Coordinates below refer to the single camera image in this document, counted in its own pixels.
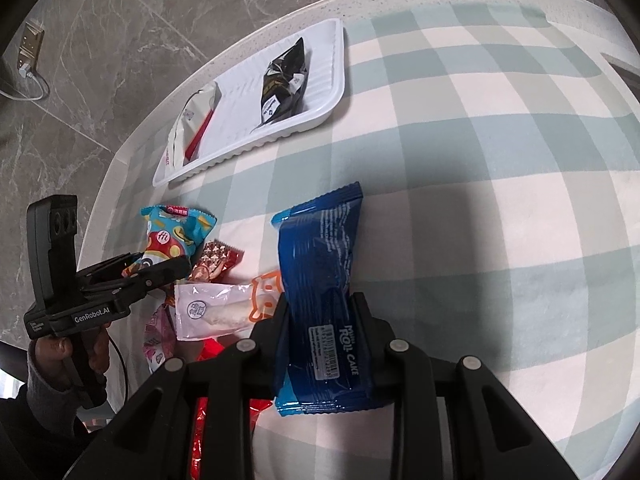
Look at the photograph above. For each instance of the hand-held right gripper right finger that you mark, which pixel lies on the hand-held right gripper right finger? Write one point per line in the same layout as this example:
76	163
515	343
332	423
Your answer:
375	340

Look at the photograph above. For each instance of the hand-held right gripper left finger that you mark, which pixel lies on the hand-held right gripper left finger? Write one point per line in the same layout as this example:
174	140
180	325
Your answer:
270	340

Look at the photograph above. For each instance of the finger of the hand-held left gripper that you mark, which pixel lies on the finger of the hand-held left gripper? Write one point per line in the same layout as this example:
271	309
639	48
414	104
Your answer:
170	269
120	292

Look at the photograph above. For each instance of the blue cartoon snack packet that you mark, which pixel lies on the blue cartoon snack packet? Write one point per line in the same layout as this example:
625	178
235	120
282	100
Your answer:
170	232

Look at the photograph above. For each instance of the pink snack packet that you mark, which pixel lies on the pink snack packet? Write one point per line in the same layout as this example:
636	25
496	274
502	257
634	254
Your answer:
157	340

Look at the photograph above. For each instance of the clear snack packet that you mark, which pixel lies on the clear snack packet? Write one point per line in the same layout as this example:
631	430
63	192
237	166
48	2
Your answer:
215	310

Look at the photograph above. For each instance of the glossy red snack packet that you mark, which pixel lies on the glossy red snack packet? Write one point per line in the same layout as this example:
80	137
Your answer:
209	347

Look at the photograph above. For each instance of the white plastic tray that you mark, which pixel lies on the white plastic tray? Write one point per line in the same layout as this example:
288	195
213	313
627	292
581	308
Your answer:
240	110

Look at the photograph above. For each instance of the person's left forearm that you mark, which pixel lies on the person's left forearm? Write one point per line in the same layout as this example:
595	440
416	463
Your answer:
40	435

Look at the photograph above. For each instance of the person's left hand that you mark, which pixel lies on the person's left hand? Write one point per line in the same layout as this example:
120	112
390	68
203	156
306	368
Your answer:
50	355

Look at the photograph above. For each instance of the red triangle-patterned snack packet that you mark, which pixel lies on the red triangle-patterned snack packet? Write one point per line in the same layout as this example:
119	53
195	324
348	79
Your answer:
215	260

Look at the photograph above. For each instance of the white and red snack packet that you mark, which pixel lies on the white and red snack packet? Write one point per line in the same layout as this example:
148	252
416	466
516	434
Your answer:
187	120

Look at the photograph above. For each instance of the checkered tablecloth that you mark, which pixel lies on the checkered tablecloth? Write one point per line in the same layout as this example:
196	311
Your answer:
450	160

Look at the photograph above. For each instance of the gold socket plate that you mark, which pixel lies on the gold socket plate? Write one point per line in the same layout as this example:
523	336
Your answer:
30	45

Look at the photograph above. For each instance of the black snack packet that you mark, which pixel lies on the black snack packet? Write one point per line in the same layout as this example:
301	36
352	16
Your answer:
282	80

